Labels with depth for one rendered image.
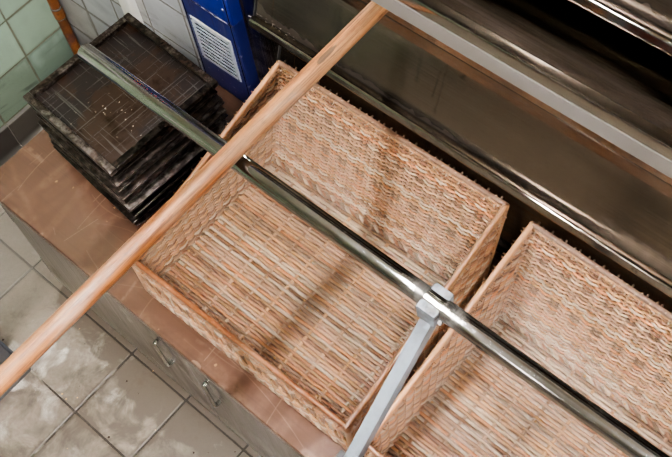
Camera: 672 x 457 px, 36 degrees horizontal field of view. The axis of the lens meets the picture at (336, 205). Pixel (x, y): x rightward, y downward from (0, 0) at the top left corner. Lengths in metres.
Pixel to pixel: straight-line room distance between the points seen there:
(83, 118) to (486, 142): 0.82
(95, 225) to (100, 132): 0.25
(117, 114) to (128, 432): 0.91
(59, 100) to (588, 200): 1.07
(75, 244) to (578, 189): 1.08
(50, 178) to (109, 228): 0.20
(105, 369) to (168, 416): 0.22
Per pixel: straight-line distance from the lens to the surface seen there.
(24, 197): 2.33
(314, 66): 1.56
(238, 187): 2.16
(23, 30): 2.96
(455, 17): 1.31
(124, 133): 2.07
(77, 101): 2.14
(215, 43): 2.22
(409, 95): 1.81
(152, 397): 2.68
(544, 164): 1.70
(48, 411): 2.75
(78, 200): 2.29
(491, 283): 1.81
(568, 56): 1.32
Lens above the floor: 2.44
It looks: 60 degrees down
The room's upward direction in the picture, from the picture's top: 10 degrees counter-clockwise
